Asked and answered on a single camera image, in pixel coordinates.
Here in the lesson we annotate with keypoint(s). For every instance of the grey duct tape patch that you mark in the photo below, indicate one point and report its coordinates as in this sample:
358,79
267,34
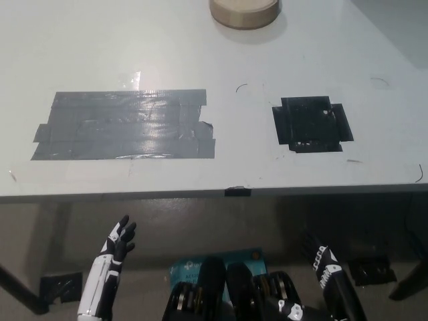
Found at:
120,130

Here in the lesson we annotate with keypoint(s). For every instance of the small black tape piece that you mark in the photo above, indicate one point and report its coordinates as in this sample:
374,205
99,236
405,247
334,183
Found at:
238,192

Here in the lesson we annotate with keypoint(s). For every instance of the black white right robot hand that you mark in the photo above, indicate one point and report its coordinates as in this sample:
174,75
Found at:
341,291

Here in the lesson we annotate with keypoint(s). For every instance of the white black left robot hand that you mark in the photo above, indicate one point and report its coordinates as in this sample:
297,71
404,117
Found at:
103,274

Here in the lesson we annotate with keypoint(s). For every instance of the stack of beige plates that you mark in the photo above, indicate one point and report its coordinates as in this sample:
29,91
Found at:
244,13

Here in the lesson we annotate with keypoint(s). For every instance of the black tape patch on table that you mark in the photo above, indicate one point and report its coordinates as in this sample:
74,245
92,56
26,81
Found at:
311,123

